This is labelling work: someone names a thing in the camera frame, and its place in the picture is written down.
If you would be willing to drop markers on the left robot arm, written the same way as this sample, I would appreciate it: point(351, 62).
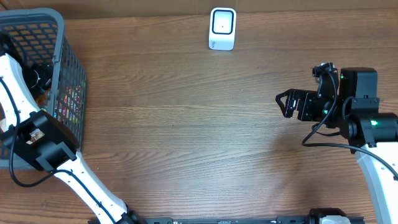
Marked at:
point(47, 144)

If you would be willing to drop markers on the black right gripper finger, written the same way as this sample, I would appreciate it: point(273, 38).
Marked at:
point(286, 104)
point(285, 93)

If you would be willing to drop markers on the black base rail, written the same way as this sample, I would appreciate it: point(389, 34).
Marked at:
point(315, 216)

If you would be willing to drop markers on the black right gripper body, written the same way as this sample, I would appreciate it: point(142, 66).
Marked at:
point(311, 107)

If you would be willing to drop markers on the grey plastic shopping basket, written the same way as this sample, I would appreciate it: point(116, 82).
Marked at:
point(39, 37)

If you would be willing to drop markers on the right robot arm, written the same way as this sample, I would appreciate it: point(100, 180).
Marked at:
point(346, 101)

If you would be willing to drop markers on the green Haribo gummy bag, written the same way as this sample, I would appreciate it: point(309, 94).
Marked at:
point(43, 100)

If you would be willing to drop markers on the white barcode scanner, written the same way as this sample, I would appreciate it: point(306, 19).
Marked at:
point(222, 29)

